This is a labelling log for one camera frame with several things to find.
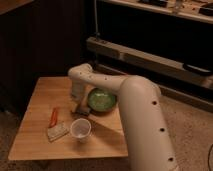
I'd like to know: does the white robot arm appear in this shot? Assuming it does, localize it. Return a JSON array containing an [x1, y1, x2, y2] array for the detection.
[[68, 63, 180, 171]]

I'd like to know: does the green ceramic bowl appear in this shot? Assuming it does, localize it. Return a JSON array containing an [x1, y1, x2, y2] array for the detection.
[[87, 88, 117, 112]]

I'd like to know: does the long grey shelf unit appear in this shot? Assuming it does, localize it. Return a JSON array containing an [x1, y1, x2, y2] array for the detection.
[[86, 37, 213, 90]]

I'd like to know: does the pale sponge block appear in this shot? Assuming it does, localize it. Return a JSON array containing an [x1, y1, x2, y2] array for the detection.
[[47, 122, 69, 142]]

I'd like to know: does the wooden table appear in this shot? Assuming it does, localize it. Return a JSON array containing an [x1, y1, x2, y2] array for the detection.
[[9, 77, 127, 160]]

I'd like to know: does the dark wooden cabinet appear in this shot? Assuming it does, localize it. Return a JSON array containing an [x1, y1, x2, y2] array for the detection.
[[0, 0, 83, 114]]

